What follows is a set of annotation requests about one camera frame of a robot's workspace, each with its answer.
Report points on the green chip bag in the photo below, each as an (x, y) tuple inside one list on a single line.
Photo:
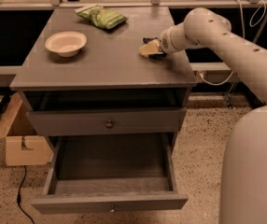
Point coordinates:
[(101, 17)]

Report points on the closed grey upper drawer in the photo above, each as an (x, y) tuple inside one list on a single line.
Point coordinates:
[(91, 122)]

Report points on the dark blue rxbar wrapper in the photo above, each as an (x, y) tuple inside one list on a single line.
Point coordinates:
[(156, 57)]

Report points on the white paper bowl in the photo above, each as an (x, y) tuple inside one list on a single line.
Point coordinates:
[(66, 44)]

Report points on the open grey lower drawer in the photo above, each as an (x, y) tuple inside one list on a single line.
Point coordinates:
[(110, 173)]

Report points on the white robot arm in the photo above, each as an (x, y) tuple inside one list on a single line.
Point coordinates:
[(243, 191)]

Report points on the grey wooden drawer cabinet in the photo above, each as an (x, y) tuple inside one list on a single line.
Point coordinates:
[(108, 73)]

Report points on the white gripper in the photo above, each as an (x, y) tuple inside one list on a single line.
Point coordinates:
[(166, 43)]

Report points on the cardboard box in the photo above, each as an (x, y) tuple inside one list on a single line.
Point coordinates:
[(22, 145)]

